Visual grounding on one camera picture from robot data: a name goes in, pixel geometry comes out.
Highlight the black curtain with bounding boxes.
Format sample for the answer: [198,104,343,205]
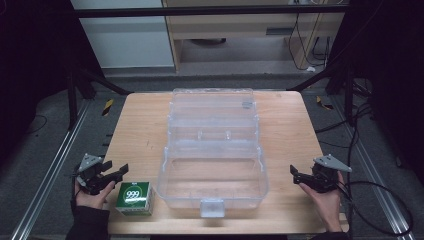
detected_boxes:
[328,0,424,188]
[0,0,104,168]

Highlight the person's left hand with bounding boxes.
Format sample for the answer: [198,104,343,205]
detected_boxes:
[74,179,117,211]

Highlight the aluminium floor rail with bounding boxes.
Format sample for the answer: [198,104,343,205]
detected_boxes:
[9,99,93,240]
[331,94,418,240]

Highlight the light wooden desk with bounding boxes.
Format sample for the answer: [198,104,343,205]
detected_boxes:
[161,0,349,73]

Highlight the person's right hand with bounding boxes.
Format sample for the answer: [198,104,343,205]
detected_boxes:
[297,171,345,233]

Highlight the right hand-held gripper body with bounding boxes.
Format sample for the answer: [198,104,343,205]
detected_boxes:
[298,153,353,194]

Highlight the black floor cables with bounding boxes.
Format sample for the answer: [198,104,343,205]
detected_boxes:
[314,99,378,234]

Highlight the green and white medicine box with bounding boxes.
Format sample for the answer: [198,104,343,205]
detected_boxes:
[115,181,155,217]

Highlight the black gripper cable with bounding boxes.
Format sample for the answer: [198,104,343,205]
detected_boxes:
[335,180,415,237]

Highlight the clear plastic storage box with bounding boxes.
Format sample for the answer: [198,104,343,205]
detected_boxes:
[156,87,270,219]

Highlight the yellow and black tape strip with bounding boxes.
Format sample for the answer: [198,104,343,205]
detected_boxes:
[101,98,115,117]
[315,95,335,112]

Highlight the black floor cable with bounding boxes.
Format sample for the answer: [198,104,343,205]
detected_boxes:
[25,114,49,136]

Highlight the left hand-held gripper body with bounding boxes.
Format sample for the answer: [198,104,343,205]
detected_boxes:
[73,153,116,196]

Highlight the white cabinet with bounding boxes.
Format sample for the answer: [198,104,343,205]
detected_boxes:
[70,0,176,70]

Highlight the black horizontal bar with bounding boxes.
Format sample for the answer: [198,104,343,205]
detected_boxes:
[73,5,350,19]

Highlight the black metal stand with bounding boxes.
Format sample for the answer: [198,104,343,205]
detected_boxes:
[65,56,135,132]
[285,56,374,128]

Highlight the black hanging cables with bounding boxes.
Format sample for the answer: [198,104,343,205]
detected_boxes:
[287,0,333,72]

